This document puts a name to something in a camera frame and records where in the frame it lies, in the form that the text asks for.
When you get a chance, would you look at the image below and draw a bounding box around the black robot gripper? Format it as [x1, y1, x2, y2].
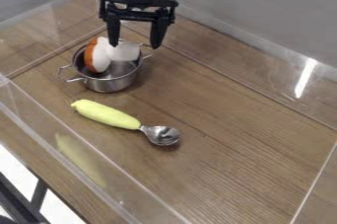
[99, 0, 177, 49]

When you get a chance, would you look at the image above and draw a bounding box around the red and white toy mushroom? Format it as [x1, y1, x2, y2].
[84, 37, 141, 73]

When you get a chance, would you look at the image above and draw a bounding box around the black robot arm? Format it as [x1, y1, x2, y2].
[99, 0, 179, 49]

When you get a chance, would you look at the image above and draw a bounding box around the silver metal pot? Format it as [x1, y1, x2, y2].
[56, 45, 149, 93]

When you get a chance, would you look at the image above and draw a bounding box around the spoon with yellow handle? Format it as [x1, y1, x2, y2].
[71, 100, 180, 146]

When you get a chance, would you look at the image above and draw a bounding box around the black metal table frame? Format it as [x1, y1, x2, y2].
[0, 173, 51, 224]

